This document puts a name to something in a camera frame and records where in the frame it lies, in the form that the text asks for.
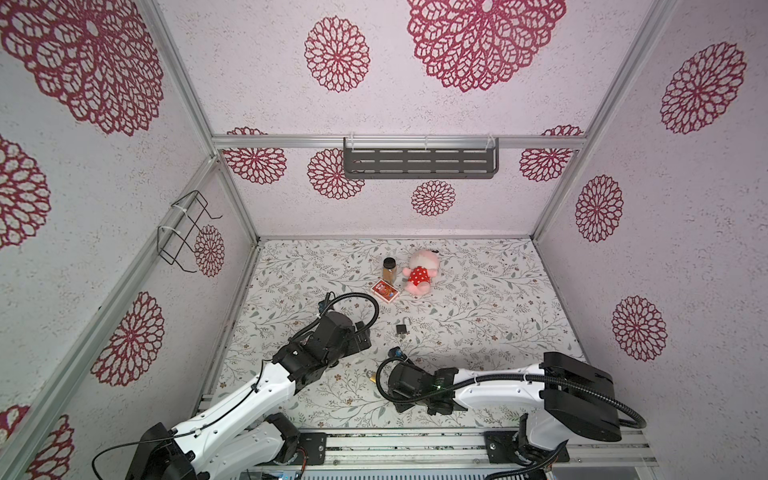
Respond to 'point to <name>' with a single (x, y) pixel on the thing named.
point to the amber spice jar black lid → (389, 271)
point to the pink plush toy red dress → (423, 266)
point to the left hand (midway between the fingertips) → (356, 339)
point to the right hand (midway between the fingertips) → (389, 391)
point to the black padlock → (401, 328)
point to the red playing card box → (385, 291)
